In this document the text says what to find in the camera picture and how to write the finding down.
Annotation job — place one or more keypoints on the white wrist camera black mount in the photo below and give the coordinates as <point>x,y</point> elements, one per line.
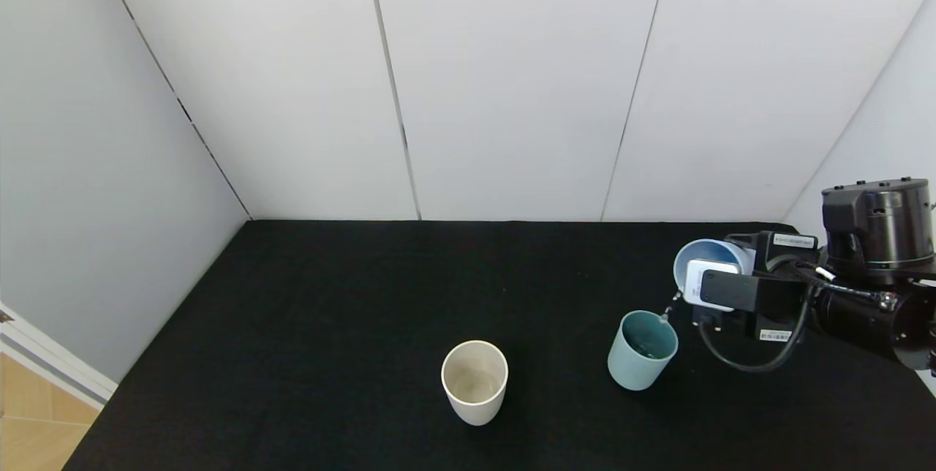
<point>720,288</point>

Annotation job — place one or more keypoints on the black table cloth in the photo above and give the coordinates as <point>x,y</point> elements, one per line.
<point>329,310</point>

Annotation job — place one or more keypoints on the light blue cup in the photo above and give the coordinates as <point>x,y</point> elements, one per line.
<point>706,250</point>

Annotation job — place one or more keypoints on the cream white cup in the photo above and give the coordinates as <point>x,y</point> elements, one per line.
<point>474,390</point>

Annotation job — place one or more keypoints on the teal green cup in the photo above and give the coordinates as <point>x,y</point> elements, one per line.
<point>638,365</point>

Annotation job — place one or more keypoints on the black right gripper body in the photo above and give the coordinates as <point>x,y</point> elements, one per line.
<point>776,288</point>

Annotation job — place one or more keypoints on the white partition base rail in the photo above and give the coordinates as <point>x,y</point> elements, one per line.
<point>51,361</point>

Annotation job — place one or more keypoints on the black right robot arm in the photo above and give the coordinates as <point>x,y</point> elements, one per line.
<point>877,222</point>

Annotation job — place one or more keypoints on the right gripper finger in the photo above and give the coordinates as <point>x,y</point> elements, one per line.
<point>744,242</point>

